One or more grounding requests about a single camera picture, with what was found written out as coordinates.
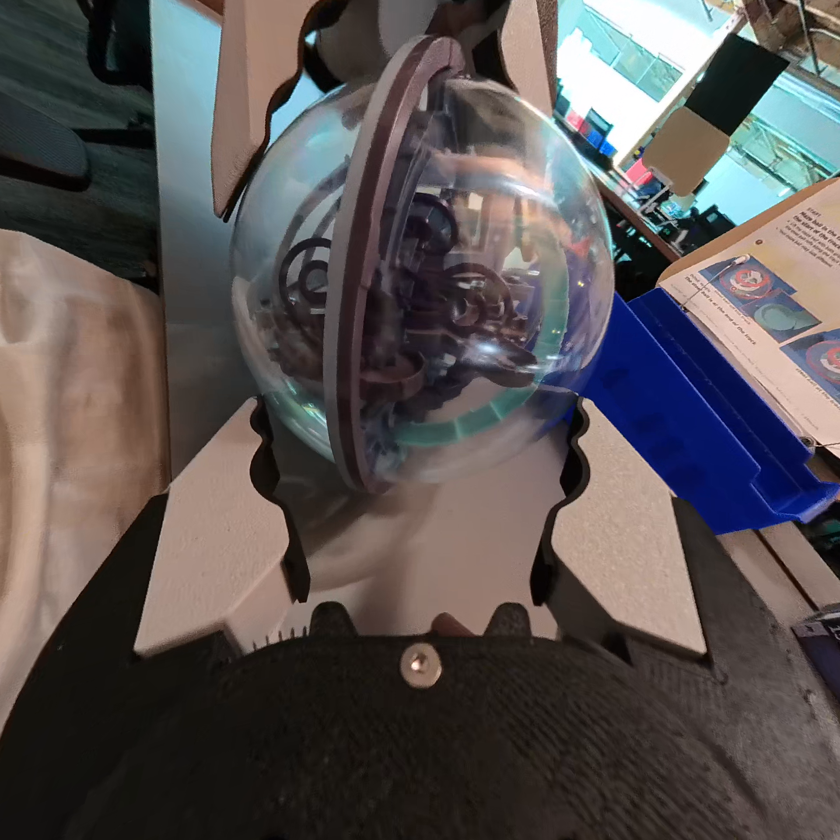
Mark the blue plastic bin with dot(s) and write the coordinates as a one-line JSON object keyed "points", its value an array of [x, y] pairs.
{"points": [[689, 420]]}

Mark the wooden desk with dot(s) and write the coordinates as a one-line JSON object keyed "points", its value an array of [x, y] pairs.
{"points": [[630, 210]]}

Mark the clear acrylic stand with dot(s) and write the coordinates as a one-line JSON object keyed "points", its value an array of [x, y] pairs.
{"points": [[640, 180]]}

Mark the tan divider panel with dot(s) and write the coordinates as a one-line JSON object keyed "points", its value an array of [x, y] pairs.
{"points": [[686, 151]]}

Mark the person's right hand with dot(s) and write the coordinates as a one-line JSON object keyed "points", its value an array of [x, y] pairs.
{"points": [[453, 625]]}

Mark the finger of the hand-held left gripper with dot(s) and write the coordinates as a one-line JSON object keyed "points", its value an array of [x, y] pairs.
{"points": [[249, 85], [531, 46]]}

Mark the dark blue maze ball box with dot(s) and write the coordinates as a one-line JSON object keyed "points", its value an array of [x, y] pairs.
{"points": [[823, 649]]}

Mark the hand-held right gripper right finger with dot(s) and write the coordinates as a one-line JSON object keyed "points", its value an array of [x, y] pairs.
{"points": [[630, 558]]}

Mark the printed instruction sheet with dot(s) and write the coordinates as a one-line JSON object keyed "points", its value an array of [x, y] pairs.
{"points": [[774, 315]]}

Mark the clear plastic maze ball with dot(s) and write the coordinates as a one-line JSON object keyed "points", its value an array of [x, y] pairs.
{"points": [[420, 262]]}

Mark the printed white shirt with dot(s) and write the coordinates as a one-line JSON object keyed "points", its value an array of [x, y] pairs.
{"points": [[65, 426]]}

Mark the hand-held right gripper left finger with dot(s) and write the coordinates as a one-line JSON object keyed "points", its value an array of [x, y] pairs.
{"points": [[210, 558]]}

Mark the black divider panel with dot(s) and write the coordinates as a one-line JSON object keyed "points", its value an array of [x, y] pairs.
{"points": [[738, 82]]}

